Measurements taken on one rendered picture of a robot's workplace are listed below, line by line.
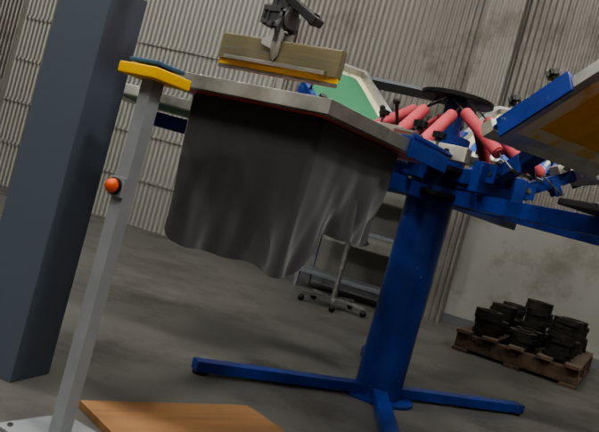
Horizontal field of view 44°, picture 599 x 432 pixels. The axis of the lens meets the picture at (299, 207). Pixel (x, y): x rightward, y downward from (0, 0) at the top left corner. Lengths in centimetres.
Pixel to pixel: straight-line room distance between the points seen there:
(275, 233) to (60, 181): 68
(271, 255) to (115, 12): 87
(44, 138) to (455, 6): 518
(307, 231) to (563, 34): 511
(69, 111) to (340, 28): 510
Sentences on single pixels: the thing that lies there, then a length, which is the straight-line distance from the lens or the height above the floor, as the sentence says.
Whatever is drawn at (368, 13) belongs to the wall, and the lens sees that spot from 712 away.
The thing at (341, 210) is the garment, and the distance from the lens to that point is 212.
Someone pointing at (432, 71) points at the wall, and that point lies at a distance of 686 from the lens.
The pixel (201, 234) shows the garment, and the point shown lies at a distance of 208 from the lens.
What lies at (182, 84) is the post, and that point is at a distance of 189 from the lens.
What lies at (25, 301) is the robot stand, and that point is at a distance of 232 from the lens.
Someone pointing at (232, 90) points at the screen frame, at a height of 96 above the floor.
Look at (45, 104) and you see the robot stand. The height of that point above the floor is 81.
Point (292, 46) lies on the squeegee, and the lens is 207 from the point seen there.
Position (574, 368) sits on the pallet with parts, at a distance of 514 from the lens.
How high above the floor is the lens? 75
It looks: 1 degrees down
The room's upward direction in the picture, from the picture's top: 15 degrees clockwise
